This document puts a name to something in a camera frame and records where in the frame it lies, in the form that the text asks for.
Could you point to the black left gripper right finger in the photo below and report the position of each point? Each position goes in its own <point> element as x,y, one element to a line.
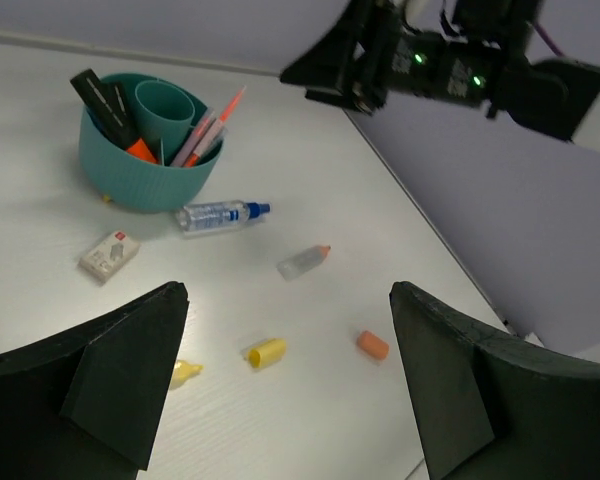
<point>489,405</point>

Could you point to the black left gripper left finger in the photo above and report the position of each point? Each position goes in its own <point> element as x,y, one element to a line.
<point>86,403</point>

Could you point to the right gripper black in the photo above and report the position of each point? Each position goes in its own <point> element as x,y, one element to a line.
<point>373,50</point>

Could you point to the orange highlighter piece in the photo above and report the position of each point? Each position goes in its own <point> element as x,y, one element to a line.
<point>372,345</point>

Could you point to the clear spray bottle blue cap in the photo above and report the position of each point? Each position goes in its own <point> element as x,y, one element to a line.
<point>219,217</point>

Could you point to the clear orange-tipped highlighter body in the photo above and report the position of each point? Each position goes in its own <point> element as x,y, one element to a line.
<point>303,262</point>

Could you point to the black orange highlighter marker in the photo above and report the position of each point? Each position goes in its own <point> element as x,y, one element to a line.
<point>103,104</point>

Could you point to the thin pink pen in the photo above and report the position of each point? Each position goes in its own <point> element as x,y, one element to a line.
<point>193,139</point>

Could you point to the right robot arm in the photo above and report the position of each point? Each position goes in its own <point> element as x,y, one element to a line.
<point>558,97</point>

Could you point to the yellow highlighter body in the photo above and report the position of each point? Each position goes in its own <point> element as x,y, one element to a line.
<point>183,371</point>

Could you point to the white eraser in sleeve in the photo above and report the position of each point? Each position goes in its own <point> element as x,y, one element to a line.
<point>104,260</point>

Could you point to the teal round compartment organizer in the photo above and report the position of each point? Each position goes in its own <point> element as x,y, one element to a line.
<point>165,114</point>

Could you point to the yellow highlighter cap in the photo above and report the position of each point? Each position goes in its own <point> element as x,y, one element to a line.
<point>265,353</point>

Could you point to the metal rail table edge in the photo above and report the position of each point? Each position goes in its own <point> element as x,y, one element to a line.
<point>53,44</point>

